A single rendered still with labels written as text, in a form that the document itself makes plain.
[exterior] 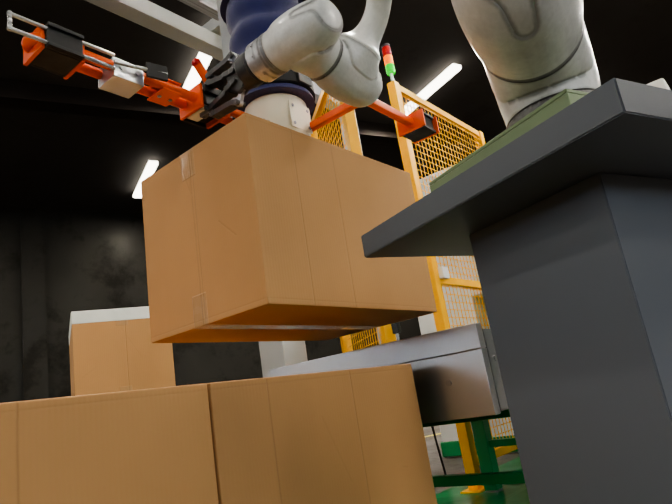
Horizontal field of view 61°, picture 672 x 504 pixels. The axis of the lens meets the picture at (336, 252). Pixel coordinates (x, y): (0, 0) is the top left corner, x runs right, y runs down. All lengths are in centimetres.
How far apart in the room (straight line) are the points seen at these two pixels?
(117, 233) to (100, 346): 725
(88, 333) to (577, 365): 215
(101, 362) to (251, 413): 169
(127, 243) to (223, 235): 863
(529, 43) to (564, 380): 45
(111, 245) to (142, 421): 892
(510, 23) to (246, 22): 99
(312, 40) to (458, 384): 83
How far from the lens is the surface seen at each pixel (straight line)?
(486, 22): 81
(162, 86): 135
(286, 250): 114
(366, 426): 122
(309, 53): 120
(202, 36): 449
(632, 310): 78
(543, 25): 83
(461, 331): 140
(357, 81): 128
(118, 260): 970
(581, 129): 67
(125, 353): 264
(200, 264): 125
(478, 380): 139
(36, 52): 124
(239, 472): 97
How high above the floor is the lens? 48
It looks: 15 degrees up
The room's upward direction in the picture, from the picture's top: 9 degrees counter-clockwise
